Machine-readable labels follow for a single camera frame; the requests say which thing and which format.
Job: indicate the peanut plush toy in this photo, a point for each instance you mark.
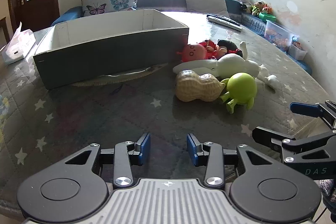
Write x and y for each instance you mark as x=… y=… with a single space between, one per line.
x=195 y=88

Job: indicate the clear plastic toy container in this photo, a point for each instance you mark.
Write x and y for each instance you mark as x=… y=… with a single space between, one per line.
x=278 y=33

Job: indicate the wooden chair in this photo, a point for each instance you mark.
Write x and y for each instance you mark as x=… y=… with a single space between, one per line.
x=4 y=32

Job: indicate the plain grey pillow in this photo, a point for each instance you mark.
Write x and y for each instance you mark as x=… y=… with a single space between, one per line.
x=206 y=5

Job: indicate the black-haired red doll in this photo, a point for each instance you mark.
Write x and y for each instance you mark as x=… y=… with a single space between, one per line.
x=225 y=47

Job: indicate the tissue pack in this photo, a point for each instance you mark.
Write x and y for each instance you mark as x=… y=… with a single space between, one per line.
x=17 y=45

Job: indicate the green bowl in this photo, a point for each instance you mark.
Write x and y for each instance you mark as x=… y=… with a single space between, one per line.
x=267 y=16

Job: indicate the grey storage box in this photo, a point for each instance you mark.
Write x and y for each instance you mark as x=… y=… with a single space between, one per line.
x=110 y=53

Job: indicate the black remote control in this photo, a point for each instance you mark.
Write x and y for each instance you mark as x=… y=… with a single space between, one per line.
x=223 y=19

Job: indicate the white rabbit plush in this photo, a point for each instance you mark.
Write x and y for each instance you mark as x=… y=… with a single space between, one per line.
x=236 y=65

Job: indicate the small white container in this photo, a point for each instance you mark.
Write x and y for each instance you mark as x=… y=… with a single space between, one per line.
x=298 y=52

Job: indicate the cow plush toy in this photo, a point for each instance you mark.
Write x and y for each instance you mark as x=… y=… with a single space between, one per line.
x=245 y=1

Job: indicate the person's right forearm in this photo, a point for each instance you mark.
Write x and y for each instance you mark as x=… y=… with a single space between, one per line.
x=328 y=190

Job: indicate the red round toy figure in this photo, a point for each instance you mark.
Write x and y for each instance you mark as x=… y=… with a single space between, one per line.
x=193 y=53

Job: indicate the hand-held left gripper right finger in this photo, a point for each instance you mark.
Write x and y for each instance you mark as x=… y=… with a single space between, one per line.
x=191 y=149

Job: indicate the grey quilted star desktop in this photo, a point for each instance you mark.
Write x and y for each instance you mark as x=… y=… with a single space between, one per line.
x=118 y=113

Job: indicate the green one-eyed monster toy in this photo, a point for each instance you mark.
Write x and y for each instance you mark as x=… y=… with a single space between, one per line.
x=241 y=87

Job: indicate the stuffed animals on ledge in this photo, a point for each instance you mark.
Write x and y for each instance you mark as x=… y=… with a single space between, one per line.
x=260 y=7

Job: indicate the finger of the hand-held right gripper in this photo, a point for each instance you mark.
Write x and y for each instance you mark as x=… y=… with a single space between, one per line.
x=304 y=108
x=270 y=138

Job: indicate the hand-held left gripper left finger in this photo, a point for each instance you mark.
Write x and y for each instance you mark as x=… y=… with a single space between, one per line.
x=145 y=148

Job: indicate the white remote control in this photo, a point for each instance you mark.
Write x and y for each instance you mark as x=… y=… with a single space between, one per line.
x=225 y=25

